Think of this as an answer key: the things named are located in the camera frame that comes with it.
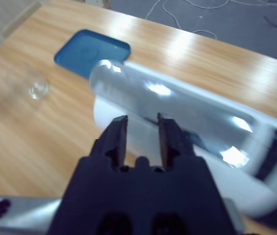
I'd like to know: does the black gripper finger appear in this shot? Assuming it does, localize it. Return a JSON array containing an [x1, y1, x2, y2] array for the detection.
[[89, 115, 128, 169], [157, 113, 195, 167]]

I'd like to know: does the white capsule coffee machine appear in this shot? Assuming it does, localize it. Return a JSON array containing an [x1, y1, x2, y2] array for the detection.
[[89, 58, 277, 221]]

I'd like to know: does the clear drinking glass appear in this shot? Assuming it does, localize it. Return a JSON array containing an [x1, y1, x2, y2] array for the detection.
[[5, 63, 50, 101]]

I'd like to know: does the teal plastic tray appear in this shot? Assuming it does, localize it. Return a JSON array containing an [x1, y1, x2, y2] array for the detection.
[[53, 29, 131, 79]]

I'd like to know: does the wooden crate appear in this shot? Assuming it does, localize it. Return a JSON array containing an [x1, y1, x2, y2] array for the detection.
[[0, 0, 43, 49]]

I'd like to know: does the thin white floor cable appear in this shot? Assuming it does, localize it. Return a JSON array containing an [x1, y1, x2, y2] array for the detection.
[[162, 0, 229, 41], [145, 0, 165, 20]]

